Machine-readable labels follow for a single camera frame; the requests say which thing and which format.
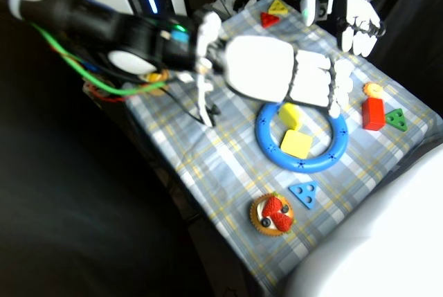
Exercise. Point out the grey power strip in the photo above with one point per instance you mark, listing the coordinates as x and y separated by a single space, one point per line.
218 5

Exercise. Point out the red rectangular block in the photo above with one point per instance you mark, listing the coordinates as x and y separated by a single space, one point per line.
373 113

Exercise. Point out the green triangle block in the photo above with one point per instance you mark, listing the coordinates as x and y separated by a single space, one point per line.
398 119

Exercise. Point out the black curtain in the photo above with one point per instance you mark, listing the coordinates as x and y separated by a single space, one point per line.
412 34

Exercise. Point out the large white blurred shell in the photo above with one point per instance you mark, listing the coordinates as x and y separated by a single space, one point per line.
380 241

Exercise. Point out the red triangle block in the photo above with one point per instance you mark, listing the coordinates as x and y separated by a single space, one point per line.
269 20

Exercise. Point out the yellow triangle block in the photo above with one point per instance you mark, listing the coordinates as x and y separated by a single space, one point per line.
273 9

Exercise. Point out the toy strawberry fruit tart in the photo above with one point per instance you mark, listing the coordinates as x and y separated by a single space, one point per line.
273 207

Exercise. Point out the blue triangle block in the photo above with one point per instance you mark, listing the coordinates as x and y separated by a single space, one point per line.
305 193

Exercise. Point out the blue plaid table cloth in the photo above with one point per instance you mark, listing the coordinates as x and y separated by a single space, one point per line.
221 179

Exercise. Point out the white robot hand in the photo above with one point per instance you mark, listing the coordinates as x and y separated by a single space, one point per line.
356 9
259 68

